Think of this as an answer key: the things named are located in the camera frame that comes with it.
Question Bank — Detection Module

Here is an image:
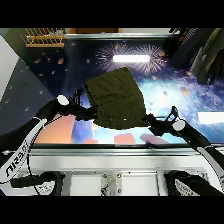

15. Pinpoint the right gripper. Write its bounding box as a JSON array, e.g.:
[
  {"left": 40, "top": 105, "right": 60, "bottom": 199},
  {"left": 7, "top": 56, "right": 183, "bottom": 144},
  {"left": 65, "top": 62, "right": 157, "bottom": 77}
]
[{"left": 143, "top": 113, "right": 168, "bottom": 136}]

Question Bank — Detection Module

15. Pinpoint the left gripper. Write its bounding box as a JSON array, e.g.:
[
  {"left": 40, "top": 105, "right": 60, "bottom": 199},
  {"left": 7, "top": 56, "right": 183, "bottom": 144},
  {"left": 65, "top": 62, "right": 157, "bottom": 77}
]
[{"left": 75, "top": 106, "right": 100, "bottom": 122}]

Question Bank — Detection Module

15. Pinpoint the dark olive garment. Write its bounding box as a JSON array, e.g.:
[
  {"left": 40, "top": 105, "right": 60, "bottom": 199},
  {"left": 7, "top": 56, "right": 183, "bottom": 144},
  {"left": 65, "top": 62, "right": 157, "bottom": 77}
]
[{"left": 84, "top": 66, "right": 148, "bottom": 130}]

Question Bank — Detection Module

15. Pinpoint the heap of clothes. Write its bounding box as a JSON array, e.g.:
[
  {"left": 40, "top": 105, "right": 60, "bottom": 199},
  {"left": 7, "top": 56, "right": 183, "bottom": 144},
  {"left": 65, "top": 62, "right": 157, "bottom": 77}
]
[{"left": 163, "top": 28, "right": 224, "bottom": 86}]

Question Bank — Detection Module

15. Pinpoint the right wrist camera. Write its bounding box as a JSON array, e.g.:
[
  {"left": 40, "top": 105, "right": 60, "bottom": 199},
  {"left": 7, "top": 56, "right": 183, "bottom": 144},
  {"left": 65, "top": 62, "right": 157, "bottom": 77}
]
[{"left": 165, "top": 105, "right": 180, "bottom": 123}]

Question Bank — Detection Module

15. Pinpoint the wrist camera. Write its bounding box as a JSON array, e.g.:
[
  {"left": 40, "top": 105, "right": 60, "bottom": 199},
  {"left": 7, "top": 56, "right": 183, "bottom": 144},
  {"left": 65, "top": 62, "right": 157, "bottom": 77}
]
[
  {"left": 69, "top": 87, "right": 85, "bottom": 107},
  {"left": 165, "top": 105, "right": 180, "bottom": 123}
]

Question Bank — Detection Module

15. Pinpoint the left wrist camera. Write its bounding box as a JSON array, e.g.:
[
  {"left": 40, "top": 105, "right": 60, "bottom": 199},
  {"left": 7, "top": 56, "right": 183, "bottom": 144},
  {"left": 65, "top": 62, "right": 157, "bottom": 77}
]
[{"left": 69, "top": 87, "right": 85, "bottom": 107}]

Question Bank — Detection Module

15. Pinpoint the silver frame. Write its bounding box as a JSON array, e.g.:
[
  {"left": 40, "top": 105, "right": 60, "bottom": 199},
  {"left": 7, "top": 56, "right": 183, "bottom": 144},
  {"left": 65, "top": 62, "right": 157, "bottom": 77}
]
[{"left": 14, "top": 143, "right": 224, "bottom": 197}]

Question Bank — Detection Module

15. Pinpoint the black cable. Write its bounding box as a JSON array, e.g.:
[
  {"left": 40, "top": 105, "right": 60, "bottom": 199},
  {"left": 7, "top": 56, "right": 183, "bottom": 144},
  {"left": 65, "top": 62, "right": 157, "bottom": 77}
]
[{"left": 25, "top": 146, "right": 51, "bottom": 197}]

